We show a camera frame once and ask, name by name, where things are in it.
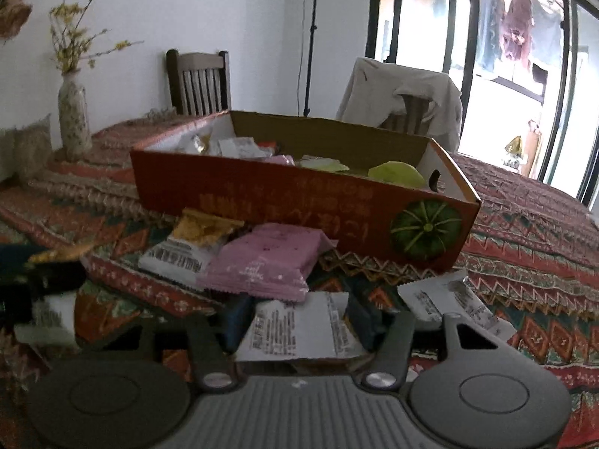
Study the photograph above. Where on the dark wooden chair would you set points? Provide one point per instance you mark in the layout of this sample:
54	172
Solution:
198	82

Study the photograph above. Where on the patterned ceramic vase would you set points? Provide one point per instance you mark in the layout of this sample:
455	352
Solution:
73	117

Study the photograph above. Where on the ring light on tripod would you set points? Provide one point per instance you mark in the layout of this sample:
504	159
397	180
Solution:
309	26

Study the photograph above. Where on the chair draped with jacket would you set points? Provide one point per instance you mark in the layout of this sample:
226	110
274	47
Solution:
412	120

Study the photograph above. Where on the white snack packet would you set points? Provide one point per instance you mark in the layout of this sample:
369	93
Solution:
311	330

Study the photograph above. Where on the orange cardboard snack box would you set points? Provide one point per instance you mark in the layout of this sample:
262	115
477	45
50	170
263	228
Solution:
425	228

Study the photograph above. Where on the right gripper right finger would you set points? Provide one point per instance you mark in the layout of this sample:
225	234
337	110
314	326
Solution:
369	323

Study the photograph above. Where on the green snack packet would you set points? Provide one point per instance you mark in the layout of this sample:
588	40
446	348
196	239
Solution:
399	173

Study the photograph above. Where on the brown cracker snack packet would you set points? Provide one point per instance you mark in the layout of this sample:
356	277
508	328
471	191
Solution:
185	255

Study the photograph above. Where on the black framed glass door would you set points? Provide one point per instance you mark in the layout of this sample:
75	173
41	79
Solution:
541	122

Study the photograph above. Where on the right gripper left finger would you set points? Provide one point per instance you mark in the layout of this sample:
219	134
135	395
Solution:
237	318

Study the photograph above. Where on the blue hanging garment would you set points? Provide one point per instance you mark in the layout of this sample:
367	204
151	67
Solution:
489	49

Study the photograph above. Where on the white packet on table right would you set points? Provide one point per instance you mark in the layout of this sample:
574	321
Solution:
430	298

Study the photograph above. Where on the beige jacket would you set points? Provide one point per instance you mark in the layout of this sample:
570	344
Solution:
376	90

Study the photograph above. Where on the pink snack packet on table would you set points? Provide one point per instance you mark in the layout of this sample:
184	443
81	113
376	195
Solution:
273	261

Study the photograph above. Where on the patterned red tablecloth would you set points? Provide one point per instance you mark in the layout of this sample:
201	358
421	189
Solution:
532	257

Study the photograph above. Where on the maroon hanging shirt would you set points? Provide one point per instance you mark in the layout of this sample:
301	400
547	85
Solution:
515	37

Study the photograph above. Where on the yellow flower branches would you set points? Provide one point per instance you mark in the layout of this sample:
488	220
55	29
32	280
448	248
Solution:
72	42

